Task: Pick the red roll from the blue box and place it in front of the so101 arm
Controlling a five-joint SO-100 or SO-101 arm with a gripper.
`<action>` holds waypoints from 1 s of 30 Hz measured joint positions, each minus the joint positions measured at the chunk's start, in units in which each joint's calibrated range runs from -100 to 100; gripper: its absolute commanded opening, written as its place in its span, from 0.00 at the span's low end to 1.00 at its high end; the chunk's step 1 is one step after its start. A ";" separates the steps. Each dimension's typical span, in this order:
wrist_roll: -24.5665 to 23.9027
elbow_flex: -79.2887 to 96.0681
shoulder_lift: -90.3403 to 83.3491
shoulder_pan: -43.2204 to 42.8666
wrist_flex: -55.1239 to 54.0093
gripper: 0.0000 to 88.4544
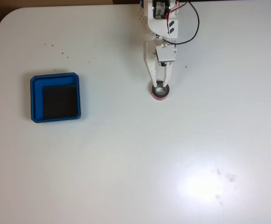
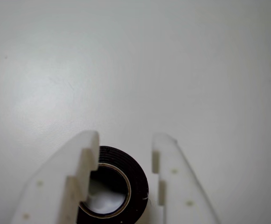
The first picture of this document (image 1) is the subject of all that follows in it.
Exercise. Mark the red tape roll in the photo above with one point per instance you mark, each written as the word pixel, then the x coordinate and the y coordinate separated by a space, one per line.
pixel 161 97

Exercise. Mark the blue square plastic box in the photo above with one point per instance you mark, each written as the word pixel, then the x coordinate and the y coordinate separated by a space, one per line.
pixel 36 112

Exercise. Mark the blue clamp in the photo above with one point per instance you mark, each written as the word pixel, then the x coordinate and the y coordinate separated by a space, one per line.
pixel 141 2

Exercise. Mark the black foam pad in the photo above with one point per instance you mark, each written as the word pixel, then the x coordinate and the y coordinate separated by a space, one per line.
pixel 60 102

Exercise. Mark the white square camera box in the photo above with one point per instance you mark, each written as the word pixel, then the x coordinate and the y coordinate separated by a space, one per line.
pixel 166 54

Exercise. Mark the white perforated base plate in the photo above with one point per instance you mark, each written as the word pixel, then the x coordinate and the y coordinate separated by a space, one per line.
pixel 141 18

